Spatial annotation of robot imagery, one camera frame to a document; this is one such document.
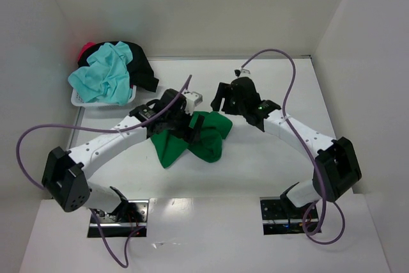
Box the green t shirt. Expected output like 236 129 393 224
151 111 233 168

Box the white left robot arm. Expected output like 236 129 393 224
42 89 204 215

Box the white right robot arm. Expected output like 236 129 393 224
211 77 362 209

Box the black t shirt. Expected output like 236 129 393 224
77 41 159 93

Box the light blue t shirt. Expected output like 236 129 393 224
68 42 133 105

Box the white plastic laundry basket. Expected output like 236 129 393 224
70 84 137 108

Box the pink red t shirt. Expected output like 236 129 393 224
77 42 98 62

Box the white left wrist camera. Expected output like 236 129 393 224
183 91 203 113

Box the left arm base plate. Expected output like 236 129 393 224
87 199 150 238

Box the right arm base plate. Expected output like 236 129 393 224
260 197 310 235

